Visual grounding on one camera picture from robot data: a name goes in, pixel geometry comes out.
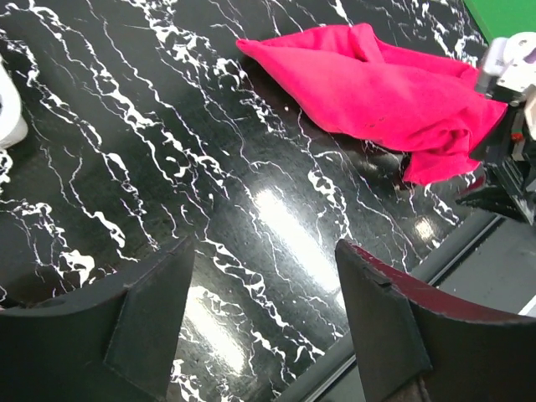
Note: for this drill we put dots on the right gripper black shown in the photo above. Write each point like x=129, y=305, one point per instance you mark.
x=507, y=155

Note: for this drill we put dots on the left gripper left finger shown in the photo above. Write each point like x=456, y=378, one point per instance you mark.
x=113, y=340

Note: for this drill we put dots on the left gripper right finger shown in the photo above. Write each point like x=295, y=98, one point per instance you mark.
x=414, y=342

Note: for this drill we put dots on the pink red t shirt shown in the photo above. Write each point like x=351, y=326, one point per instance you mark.
x=350, y=82

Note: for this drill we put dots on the green cutting mat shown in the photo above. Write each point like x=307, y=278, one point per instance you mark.
x=502, y=18

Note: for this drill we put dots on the black marble pattern mat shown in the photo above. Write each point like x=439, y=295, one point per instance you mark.
x=145, y=123

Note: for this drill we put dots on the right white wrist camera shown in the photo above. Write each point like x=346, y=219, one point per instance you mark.
x=506, y=72

